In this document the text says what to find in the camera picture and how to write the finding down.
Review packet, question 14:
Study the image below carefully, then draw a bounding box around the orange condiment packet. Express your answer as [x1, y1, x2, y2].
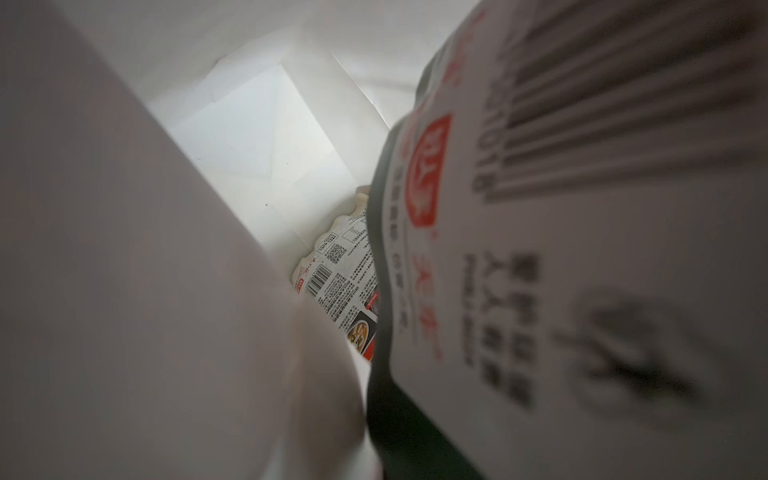
[291, 187, 380, 361]

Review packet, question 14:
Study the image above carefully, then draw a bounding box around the white blue checkered paper bag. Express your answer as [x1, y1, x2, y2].
[0, 0, 481, 480]

